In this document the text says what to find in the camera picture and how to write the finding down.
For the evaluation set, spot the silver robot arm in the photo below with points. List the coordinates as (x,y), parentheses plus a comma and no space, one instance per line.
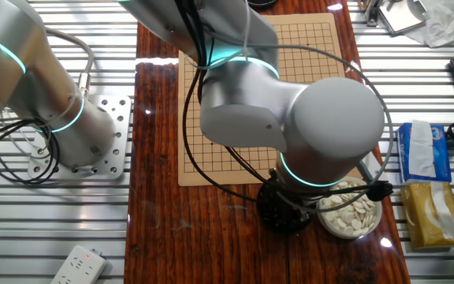
(329,130)

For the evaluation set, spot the brown wooden board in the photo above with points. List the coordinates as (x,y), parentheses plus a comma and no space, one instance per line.
(211,236)

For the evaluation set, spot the beige go board mat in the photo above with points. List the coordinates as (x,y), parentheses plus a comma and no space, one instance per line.
(309,51)

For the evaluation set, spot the black round bowl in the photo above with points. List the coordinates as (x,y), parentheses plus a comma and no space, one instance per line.
(266,221)

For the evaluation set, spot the black bowl lid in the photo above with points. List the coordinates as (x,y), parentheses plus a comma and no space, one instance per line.
(260,3)

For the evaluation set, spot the white go stones pile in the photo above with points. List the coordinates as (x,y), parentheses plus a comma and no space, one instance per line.
(353,221)

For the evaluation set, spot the white round bowl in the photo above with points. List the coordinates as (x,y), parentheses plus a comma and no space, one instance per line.
(373,230)

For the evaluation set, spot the white power strip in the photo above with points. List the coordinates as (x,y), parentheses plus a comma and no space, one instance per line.
(79,266)

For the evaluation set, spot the gold tissue pack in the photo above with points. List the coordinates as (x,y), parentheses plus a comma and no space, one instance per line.
(420,221)

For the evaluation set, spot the silver handheld device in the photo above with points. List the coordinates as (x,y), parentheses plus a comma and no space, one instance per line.
(396,16)

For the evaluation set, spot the blue tissue pack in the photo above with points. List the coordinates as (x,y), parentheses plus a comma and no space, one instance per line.
(441,150)

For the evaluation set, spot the crumpled clear plastic film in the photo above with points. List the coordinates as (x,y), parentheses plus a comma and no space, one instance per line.
(440,23)

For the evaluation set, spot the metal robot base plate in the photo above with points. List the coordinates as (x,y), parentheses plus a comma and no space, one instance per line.
(116,118)

